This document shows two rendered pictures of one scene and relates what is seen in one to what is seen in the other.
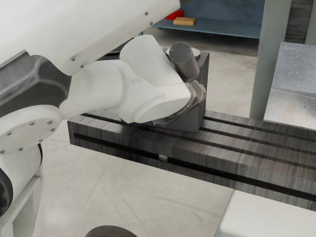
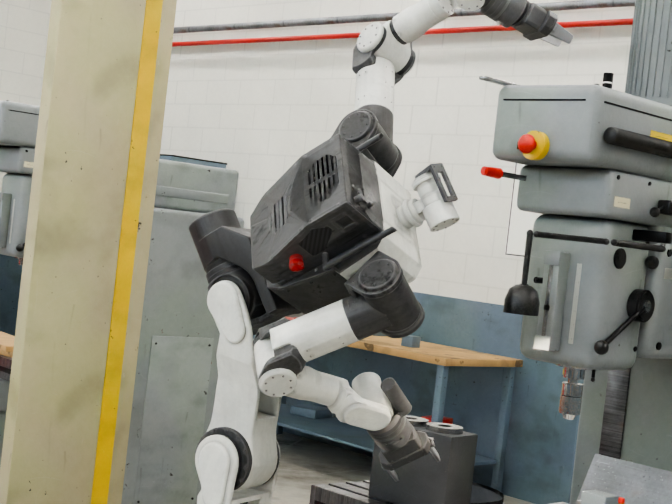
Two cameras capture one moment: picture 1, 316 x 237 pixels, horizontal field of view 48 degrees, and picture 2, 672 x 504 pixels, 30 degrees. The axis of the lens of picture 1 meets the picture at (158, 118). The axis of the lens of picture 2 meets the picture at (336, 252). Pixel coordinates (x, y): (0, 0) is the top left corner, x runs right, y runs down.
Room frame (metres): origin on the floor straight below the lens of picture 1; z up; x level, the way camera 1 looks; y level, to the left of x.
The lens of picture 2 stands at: (-2.03, -0.86, 1.53)
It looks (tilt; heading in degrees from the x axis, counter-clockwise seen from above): 1 degrees down; 21
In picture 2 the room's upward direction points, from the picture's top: 6 degrees clockwise
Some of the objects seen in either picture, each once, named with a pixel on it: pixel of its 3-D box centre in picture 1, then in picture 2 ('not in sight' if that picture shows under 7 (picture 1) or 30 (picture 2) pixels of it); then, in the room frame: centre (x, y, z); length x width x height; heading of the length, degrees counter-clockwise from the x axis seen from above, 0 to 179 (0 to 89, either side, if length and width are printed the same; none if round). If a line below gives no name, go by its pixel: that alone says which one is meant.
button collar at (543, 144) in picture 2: not in sight; (535, 145); (0.50, -0.29, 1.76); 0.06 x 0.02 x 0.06; 66
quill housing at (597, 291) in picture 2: not in sight; (584, 291); (0.72, -0.39, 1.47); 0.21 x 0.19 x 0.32; 66
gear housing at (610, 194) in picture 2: not in sight; (605, 197); (0.75, -0.41, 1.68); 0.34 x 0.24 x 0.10; 156
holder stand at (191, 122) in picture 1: (164, 85); (422, 462); (0.90, -0.02, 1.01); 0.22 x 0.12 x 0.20; 73
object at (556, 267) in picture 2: not in sight; (552, 300); (0.61, -0.34, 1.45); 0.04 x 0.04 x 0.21; 66
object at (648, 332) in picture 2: not in sight; (632, 295); (0.89, -0.47, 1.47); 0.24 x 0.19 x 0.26; 66
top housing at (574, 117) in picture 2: not in sight; (605, 136); (0.73, -0.39, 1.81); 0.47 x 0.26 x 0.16; 156
